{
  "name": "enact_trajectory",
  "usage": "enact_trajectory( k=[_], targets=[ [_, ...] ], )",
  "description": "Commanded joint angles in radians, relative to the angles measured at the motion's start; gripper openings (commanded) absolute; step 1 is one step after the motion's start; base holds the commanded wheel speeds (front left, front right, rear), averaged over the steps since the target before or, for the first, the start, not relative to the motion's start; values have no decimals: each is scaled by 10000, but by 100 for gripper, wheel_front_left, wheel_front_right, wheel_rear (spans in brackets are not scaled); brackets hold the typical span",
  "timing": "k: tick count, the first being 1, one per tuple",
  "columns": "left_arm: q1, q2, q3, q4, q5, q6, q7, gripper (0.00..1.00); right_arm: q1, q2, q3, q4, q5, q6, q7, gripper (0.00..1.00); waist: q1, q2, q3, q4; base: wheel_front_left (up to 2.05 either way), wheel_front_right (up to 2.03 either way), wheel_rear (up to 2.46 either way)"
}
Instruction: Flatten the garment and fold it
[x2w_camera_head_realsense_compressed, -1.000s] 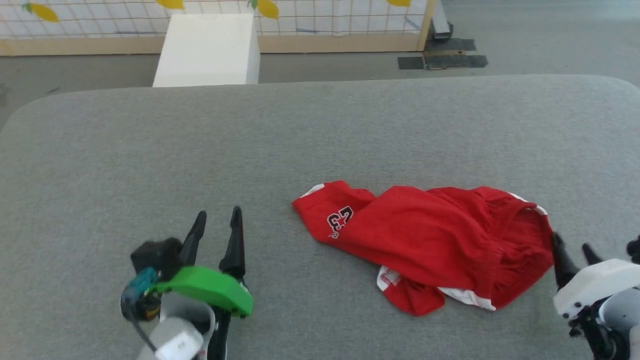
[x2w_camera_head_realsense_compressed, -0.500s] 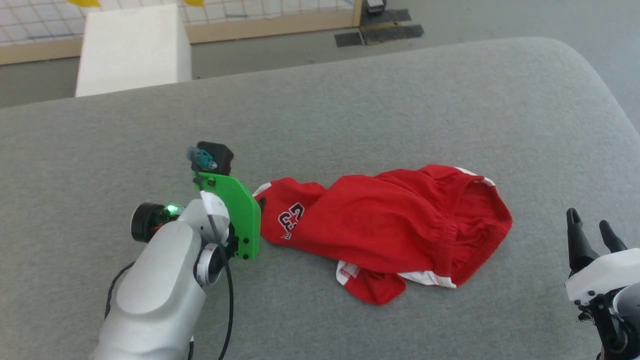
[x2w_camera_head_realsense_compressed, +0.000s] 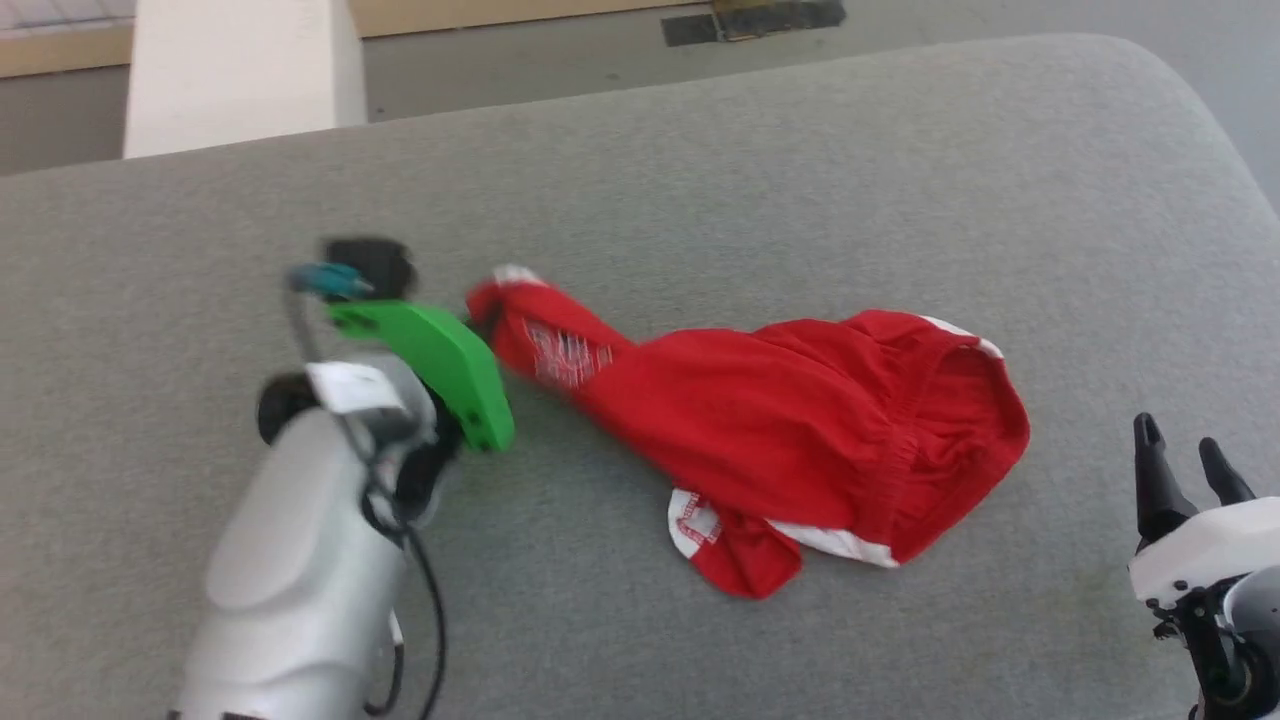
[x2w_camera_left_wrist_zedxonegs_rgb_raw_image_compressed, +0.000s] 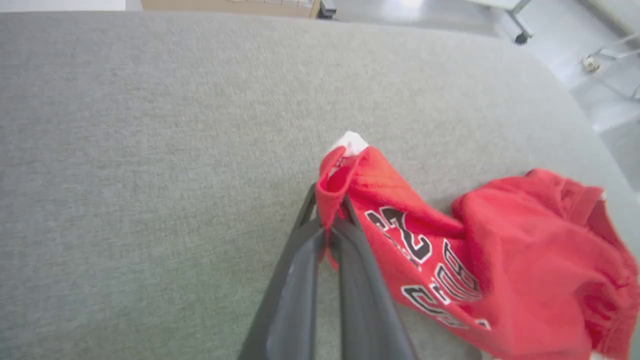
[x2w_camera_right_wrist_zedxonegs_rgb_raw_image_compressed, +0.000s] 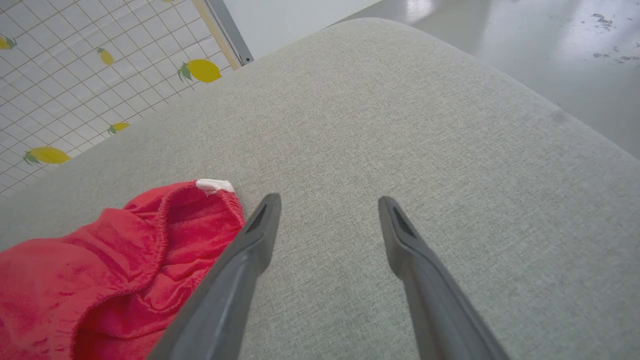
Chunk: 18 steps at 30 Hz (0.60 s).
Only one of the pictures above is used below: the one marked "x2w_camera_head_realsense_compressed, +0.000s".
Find lemon print partition screen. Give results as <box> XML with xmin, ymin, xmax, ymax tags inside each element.
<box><xmin>0</xmin><ymin>0</ymin><xmax>721</xmax><ymax>79</ymax></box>

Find black floor base plate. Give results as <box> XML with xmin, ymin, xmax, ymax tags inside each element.
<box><xmin>660</xmin><ymin>0</ymin><xmax>847</xmax><ymax>48</ymax></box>

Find white box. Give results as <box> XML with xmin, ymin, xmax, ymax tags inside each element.
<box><xmin>123</xmin><ymin>0</ymin><xmax>368</xmax><ymax>159</ymax></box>

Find grey fabric sofa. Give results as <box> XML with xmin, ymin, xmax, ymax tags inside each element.
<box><xmin>0</xmin><ymin>33</ymin><xmax>1280</xmax><ymax>720</ymax></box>

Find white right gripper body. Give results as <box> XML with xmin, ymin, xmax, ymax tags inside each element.
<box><xmin>1128</xmin><ymin>497</ymin><xmax>1280</xmax><ymax>611</ymax></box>

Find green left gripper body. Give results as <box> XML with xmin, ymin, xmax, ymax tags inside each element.
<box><xmin>328</xmin><ymin>301</ymin><xmax>517</xmax><ymax>452</ymax></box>

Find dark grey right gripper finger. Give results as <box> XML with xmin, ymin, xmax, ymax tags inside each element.
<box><xmin>1133</xmin><ymin>412</ymin><xmax>1199</xmax><ymax>548</ymax></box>
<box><xmin>1198</xmin><ymin>437</ymin><xmax>1257</xmax><ymax>507</ymax></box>

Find red shorts with white trim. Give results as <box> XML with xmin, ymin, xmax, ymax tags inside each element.
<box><xmin>465</xmin><ymin>264</ymin><xmax>1031</xmax><ymax>600</ymax></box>

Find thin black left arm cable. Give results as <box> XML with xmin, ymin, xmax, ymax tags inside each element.
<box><xmin>285</xmin><ymin>290</ymin><xmax>448</xmax><ymax>720</ymax></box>

